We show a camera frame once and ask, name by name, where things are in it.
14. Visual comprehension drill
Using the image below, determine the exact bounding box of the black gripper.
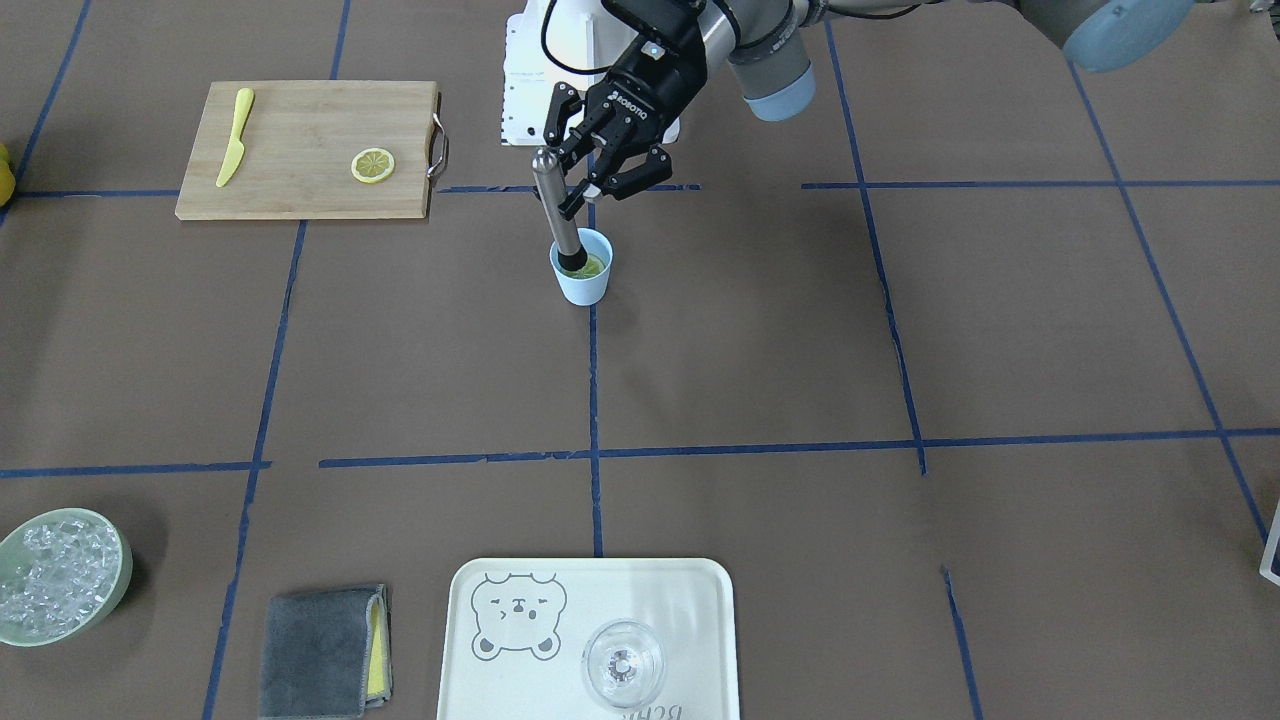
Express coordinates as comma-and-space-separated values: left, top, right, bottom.
544, 1, 709, 219

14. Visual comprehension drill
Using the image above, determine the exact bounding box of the steel muddler black tip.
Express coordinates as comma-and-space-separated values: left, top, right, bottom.
531, 149, 590, 274

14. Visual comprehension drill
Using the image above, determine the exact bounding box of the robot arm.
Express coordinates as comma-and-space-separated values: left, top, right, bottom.
531, 1, 948, 222

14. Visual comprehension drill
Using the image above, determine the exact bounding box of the light blue cup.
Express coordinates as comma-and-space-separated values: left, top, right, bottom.
548, 228, 614, 307

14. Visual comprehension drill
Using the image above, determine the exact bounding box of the yellow lemon near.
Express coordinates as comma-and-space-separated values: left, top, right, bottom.
0, 143, 17, 208

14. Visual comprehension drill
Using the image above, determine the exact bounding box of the wooden cutting board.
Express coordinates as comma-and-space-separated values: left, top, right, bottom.
175, 79, 448, 222

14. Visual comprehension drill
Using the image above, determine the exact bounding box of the yellow plastic knife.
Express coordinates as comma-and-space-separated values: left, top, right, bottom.
215, 87, 255, 188

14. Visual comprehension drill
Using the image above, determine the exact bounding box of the cream bear tray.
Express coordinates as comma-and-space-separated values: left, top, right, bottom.
436, 559, 741, 719

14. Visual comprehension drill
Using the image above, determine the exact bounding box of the wine glass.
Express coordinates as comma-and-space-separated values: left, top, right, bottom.
580, 618, 667, 714

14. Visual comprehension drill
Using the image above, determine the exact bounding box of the grey folded cloth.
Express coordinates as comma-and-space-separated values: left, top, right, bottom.
259, 583, 394, 719

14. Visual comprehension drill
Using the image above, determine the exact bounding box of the green bowl of ice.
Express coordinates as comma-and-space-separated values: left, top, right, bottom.
1, 507, 134, 648

